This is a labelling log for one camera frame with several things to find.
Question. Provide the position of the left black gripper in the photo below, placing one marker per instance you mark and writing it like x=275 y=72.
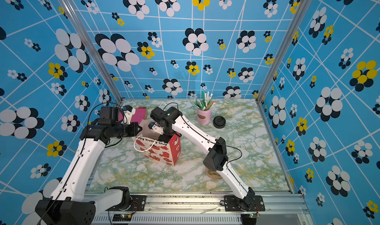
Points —
x=134 y=130

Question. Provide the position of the red paper gift bag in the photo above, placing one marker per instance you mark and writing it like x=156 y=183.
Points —
x=157 y=146

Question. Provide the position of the brown cardboard cup carrier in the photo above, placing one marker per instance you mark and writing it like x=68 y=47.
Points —
x=212 y=174

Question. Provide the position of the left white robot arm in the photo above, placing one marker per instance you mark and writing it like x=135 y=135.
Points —
x=66 y=205

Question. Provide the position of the pink napkin stack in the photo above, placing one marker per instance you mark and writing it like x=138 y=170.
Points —
x=135 y=115

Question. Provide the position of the black lid stack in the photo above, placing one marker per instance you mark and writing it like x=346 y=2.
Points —
x=219 y=122

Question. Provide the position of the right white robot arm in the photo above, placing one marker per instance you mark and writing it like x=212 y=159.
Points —
x=216 y=155

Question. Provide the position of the pink straw holder cup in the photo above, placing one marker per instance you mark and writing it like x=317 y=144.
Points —
x=203 y=116

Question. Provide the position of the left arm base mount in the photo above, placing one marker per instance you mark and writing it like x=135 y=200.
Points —
x=133 y=204

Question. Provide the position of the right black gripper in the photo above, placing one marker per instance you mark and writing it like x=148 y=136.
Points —
x=162 y=139

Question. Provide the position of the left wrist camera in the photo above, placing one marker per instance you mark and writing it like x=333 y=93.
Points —
x=116 y=115

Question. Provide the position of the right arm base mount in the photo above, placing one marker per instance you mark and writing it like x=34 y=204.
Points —
x=249 y=204

